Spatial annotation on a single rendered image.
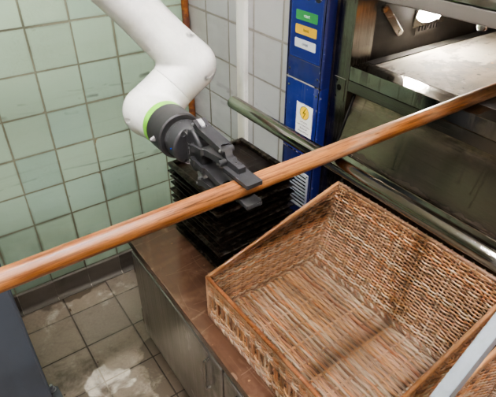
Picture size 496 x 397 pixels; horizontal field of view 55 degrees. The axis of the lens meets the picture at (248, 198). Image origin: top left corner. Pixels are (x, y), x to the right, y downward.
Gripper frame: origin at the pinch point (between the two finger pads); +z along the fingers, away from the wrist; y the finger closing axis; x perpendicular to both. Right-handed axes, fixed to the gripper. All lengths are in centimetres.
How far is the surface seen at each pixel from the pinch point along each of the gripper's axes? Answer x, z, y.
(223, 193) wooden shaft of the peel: 4.4, 1.4, -1.0
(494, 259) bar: -20.0, 31.9, 2.5
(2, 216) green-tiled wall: 29, -123, 69
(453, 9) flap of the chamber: -42.6, 2.4, -21.6
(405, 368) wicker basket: -38, 15, 61
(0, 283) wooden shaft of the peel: 36.6, 1.7, -0.6
